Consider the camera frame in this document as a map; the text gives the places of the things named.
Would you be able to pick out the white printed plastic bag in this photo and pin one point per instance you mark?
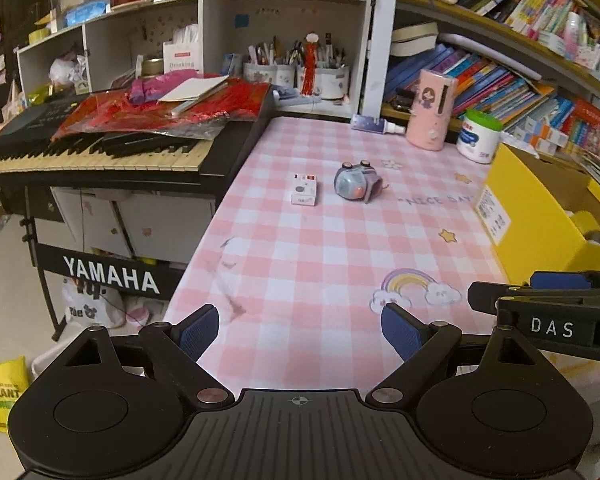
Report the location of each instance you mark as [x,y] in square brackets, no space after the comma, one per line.
[87,307]

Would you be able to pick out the small white box red marks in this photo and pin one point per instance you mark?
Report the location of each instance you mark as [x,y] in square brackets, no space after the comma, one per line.
[304,190]

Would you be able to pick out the orange and white carton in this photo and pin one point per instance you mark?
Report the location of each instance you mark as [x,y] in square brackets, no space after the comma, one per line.
[554,143]
[536,127]

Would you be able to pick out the blue packet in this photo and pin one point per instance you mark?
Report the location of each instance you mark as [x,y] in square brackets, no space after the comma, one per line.
[87,12]

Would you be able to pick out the small black object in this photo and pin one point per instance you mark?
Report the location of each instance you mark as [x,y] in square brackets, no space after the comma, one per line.
[404,101]

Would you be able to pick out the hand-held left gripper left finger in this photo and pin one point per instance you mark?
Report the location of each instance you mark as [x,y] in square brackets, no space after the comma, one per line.
[200,330]

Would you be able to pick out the crumpled white plastic bag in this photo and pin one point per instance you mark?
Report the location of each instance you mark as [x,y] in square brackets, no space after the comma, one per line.
[62,71]

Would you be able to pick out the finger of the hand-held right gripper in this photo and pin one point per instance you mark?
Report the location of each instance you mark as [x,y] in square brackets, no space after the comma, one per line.
[485,295]
[562,279]

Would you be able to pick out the white paper bag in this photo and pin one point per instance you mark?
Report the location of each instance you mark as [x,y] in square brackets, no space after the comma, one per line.
[182,55]

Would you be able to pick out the white pen holder with pens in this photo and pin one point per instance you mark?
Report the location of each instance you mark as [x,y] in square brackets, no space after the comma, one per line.
[258,71]
[285,74]

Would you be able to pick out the large white pen holder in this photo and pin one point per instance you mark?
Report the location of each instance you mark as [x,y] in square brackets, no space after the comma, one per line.
[332,84]

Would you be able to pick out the row of thick colourful books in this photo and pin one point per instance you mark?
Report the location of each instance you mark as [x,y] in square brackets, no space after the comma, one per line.
[485,77]

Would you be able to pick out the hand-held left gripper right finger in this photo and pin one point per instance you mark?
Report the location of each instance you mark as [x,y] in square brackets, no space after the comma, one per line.
[402,332]

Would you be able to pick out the white jar with green lid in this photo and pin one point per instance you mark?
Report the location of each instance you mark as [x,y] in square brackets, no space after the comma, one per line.
[477,136]

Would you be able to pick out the row of slim colourful books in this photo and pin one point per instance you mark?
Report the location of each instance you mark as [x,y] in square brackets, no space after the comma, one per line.
[540,0]

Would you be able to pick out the white shelf unit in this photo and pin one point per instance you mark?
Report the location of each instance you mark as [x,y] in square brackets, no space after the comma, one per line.
[230,15]

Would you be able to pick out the red hanging ornament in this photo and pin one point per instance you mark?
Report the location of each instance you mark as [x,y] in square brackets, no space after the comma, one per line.
[310,67]

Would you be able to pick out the cream thick book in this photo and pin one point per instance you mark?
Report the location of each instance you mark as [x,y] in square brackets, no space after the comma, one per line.
[414,40]

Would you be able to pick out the blue spray bottle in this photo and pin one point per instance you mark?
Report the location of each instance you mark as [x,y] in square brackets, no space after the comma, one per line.
[372,123]

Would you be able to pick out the black keyboard stand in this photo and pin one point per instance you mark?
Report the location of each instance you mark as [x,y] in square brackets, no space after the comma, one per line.
[110,272]

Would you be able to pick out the pink checked tablecloth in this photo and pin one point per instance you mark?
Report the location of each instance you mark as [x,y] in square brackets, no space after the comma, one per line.
[305,260]

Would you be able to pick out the red plastic bags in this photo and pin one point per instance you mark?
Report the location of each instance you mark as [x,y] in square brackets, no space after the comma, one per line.
[130,112]

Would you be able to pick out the yellow cardboard box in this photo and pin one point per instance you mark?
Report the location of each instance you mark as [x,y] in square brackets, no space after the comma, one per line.
[535,210]

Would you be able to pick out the white drawer cabinet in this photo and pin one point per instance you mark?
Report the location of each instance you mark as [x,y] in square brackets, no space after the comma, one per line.
[145,230]

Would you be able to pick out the blue grey toy camera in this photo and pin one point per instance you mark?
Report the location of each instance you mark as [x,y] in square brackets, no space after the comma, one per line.
[354,184]

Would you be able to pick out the pink plastic bag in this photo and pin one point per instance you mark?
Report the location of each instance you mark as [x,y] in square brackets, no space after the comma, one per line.
[152,86]

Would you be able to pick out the yellow shopping bag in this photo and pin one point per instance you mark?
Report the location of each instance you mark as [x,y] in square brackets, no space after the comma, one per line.
[0,395]

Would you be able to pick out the black electronic keyboard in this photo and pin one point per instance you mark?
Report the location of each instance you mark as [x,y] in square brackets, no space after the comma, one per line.
[30,125]

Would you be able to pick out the wooden bookshelf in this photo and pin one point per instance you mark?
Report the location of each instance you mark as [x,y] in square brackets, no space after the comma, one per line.
[480,20]

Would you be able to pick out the pink cylindrical humidifier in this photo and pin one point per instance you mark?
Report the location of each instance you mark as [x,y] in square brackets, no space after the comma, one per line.
[429,110]

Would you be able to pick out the white notebook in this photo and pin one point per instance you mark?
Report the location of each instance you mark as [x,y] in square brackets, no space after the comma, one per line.
[192,89]

